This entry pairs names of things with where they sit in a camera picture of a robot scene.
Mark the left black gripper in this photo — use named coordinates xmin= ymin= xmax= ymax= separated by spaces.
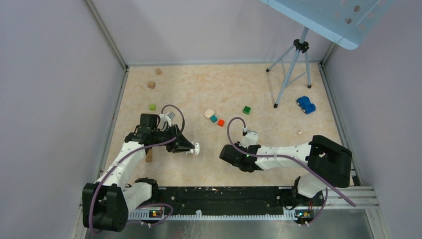
xmin=151 ymin=123 xmax=195 ymax=153

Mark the white earbud charging case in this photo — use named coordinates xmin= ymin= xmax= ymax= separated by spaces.
xmin=190 ymin=142 xmax=200 ymax=155

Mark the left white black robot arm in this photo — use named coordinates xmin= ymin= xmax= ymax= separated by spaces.
xmin=82 ymin=114 xmax=200 ymax=232

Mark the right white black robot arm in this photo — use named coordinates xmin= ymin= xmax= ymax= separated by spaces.
xmin=219 ymin=131 xmax=352 ymax=205

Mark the wooden arch block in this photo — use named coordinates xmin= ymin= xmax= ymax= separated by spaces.
xmin=145 ymin=150 xmax=153 ymax=163

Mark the teal small cube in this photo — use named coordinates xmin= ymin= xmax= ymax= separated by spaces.
xmin=210 ymin=116 xmax=218 ymax=123

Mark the beige rounded block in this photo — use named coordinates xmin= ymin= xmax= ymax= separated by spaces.
xmin=204 ymin=109 xmax=215 ymax=119

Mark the dark green toy brick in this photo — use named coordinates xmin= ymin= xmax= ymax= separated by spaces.
xmin=242 ymin=106 xmax=251 ymax=115

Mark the near wooden cube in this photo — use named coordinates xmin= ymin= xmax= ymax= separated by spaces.
xmin=147 ymin=81 xmax=156 ymax=89

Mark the blue toy car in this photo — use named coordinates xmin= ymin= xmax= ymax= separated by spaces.
xmin=296 ymin=96 xmax=316 ymax=114

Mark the grey tripod stand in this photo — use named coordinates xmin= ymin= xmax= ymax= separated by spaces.
xmin=266 ymin=27 xmax=312 ymax=109

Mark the light blue perforated panel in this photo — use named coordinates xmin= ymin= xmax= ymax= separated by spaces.
xmin=261 ymin=0 xmax=394 ymax=50

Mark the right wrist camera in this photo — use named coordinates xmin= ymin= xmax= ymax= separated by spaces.
xmin=239 ymin=128 xmax=258 ymax=148

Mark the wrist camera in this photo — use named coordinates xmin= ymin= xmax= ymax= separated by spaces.
xmin=239 ymin=128 xmax=258 ymax=148
xmin=159 ymin=112 xmax=176 ymax=126

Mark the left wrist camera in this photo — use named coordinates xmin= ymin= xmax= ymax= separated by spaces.
xmin=159 ymin=112 xmax=176 ymax=126

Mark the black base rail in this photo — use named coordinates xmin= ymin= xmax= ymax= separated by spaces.
xmin=144 ymin=186 xmax=323 ymax=216

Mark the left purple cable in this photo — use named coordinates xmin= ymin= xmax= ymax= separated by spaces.
xmin=88 ymin=104 xmax=185 ymax=233

